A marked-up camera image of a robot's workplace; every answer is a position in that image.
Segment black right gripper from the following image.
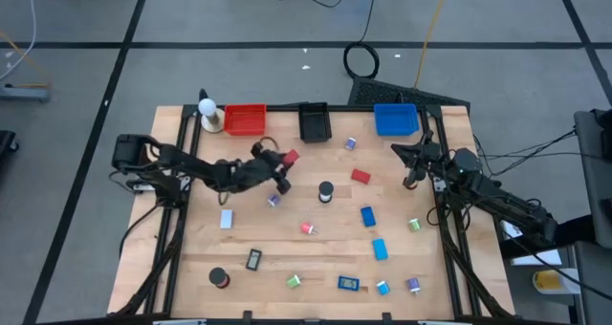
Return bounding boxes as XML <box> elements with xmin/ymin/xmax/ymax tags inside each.
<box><xmin>390</xmin><ymin>129</ymin><xmax>455</xmax><ymax>191</ymax></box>

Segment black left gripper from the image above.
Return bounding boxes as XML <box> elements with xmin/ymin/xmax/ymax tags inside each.
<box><xmin>233</xmin><ymin>141</ymin><xmax>294</xmax><ymax>196</ymax></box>

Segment black and white spool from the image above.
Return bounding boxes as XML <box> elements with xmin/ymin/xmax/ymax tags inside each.
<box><xmin>317</xmin><ymin>180</ymin><xmax>336</xmax><ymax>205</ymax></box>

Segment red card box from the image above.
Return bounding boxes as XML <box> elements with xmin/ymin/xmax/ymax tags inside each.
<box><xmin>350</xmin><ymin>167</ymin><xmax>373</xmax><ymax>185</ymax></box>

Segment red plastic basket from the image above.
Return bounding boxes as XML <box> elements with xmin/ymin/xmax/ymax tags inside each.
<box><xmin>223</xmin><ymin>103</ymin><xmax>268</xmax><ymax>138</ymax></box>

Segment light blue card box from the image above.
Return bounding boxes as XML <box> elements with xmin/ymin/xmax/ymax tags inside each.
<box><xmin>371</xmin><ymin>238</ymin><xmax>390</xmax><ymax>262</ymax></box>

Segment blue plastic basket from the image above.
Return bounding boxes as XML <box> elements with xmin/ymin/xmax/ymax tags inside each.
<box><xmin>373</xmin><ymin>102</ymin><xmax>421</xmax><ymax>138</ymax></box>

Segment black plastic basket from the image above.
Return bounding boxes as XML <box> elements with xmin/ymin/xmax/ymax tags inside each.
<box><xmin>297</xmin><ymin>101</ymin><xmax>334</xmax><ymax>143</ymax></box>

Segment black perforated mat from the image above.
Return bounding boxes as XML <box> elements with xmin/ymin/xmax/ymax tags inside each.
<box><xmin>347</xmin><ymin>75</ymin><xmax>472</xmax><ymax>111</ymax></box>

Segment white bulb table lamp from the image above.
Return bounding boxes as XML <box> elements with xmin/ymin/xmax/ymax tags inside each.
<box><xmin>197</xmin><ymin>97</ymin><xmax>227</xmax><ymax>135</ymax></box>

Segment black digital thermometer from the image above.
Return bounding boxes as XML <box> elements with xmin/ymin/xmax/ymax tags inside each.
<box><xmin>245</xmin><ymin>248</ymin><xmax>264</xmax><ymax>272</ymax></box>

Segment black and red spool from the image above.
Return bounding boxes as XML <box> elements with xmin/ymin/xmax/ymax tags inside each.
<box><xmin>208</xmin><ymin>266</ymin><xmax>231</xmax><ymax>290</ymax></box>

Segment white power strip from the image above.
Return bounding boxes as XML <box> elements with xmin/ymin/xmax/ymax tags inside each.
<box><xmin>127</xmin><ymin>179</ymin><xmax>157</xmax><ymax>194</ymax></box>

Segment white paper sheet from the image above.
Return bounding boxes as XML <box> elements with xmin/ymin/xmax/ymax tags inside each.
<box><xmin>501</xmin><ymin>219</ymin><xmax>564</xmax><ymax>268</ymax></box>

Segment black diagonal bar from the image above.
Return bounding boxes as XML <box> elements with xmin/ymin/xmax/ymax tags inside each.
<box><xmin>501</xmin><ymin>213</ymin><xmax>599</xmax><ymax>260</ymax></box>

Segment yellow white container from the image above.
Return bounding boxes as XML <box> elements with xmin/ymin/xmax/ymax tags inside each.
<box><xmin>532</xmin><ymin>269</ymin><xmax>582</xmax><ymax>296</ymax></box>

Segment grey cabinet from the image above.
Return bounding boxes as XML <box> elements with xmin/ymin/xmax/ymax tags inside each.
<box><xmin>571</xmin><ymin>241</ymin><xmax>612</xmax><ymax>325</ymax></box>

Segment grey floor box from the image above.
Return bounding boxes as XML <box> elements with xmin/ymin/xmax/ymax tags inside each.
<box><xmin>0</xmin><ymin>83</ymin><xmax>52</xmax><ymax>102</ymax></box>

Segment black floor object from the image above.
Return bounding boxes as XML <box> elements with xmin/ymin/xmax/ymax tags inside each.
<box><xmin>0</xmin><ymin>129</ymin><xmax>20</xmax><ymax>166</ymax></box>

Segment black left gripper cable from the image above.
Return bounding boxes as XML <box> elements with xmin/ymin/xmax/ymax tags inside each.
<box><xmin>217</xmin><ymin>136</ymin><xmax>282</xmax><ymax>206</ymax></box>

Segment black metal table frame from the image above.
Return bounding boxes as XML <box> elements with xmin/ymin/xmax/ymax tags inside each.
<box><xmin>114</xmin><ymin>102</ymin><xmax>515</xmax><ymax>319</ymax></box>

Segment black coiled cable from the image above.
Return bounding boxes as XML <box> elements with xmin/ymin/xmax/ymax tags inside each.
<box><xmin>341</xmin><ymin>0</ymin><xmax>382</xmax><ymax>80</ymax></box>

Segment yellow cable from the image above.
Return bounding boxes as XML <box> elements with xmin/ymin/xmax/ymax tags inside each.
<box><xmin>413</xmin><ymin>0</ymin><xmax>452</xmax><ymax>89</ymax></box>

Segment white floor cable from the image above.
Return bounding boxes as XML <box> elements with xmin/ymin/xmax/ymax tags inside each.
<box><xmin>0</xmin><ymin>0</ymin><xmax>38</xmax><ymax>82</ymax></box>

